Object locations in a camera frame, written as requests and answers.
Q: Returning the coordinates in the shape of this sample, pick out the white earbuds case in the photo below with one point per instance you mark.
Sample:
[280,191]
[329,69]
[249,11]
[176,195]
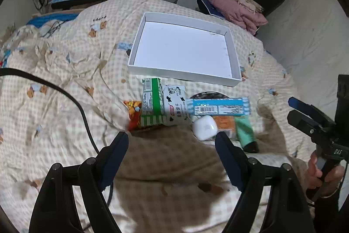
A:
[204,128]

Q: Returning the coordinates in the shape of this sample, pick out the mint green tube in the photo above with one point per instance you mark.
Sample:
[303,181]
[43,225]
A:
[245,132]

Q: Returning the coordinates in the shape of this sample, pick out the navy blue folder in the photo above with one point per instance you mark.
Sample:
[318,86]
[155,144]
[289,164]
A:
[205,6]

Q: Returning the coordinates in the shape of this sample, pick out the white cow-print snack packet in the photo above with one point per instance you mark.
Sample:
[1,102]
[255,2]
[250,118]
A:
[176,102]

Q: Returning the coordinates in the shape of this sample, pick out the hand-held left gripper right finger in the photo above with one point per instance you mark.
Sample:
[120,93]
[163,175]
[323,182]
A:
[229,162]

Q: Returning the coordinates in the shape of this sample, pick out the checked bear-print blanket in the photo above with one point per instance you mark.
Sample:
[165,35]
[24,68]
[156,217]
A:
[81,140]

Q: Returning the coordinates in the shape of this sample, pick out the folded pink fleece blanket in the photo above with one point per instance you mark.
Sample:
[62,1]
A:
[234,10]

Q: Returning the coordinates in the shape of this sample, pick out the dark patterned packet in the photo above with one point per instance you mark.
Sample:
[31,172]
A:
[210,95]

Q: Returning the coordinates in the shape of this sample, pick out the blue wafer packet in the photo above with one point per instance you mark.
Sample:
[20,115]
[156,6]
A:
[218,107]

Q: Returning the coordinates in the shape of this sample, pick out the white crumpled cloth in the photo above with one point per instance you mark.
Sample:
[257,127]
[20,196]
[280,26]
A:
[19,39]

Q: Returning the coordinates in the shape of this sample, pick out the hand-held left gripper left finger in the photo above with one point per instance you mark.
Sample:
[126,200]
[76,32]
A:
[114,162]

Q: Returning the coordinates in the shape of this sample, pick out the person's right forearm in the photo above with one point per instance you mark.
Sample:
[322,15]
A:
[332,216]

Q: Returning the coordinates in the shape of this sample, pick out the white cardboard box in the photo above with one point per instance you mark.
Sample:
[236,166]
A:
[180,50]

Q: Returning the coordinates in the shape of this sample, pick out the clear-wrapped bread bun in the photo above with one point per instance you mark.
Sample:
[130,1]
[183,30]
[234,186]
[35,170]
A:
[223,123]

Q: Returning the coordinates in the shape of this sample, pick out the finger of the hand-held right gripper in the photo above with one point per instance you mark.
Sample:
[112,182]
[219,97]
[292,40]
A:
[302,121]
[302,107]

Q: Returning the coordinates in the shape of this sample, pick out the green striped snack box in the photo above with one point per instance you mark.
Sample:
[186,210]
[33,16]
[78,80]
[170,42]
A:
[154,104]

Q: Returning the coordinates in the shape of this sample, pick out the orange-red snack packet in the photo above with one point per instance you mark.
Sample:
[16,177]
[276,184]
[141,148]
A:
[133,115]

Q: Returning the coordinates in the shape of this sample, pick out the blue cloth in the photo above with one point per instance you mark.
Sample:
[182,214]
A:
[41,21]

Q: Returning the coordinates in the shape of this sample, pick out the person's right hand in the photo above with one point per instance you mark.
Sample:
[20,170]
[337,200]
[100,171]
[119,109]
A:
[313,173]

